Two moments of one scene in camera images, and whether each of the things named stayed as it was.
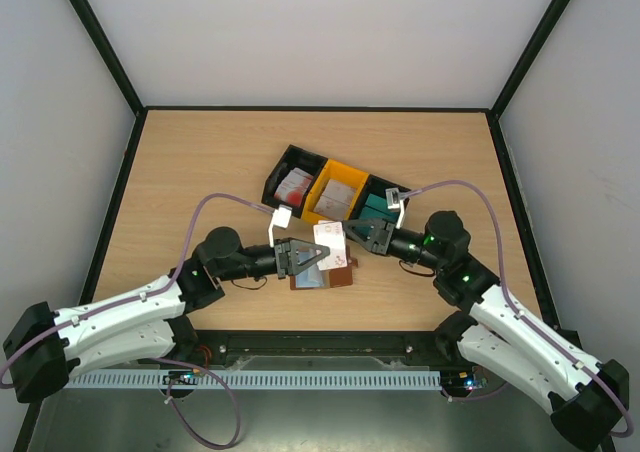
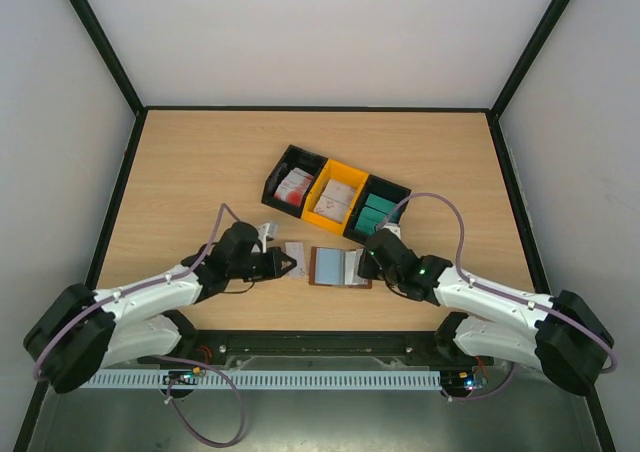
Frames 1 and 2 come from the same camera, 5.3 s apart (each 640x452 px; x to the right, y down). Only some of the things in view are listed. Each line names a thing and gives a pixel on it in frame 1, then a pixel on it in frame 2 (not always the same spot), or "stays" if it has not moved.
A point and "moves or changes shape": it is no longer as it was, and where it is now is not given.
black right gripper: (379, 235) -> (368, 265)
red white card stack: (294, 186) stays
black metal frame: (314, 351) stays
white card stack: (335, 199) stays
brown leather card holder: (313, 278) moves or changes shape
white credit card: (330, 233) moves or changes shape
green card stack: (376, 207) stays
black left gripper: (289, 246) -> (274, 271)
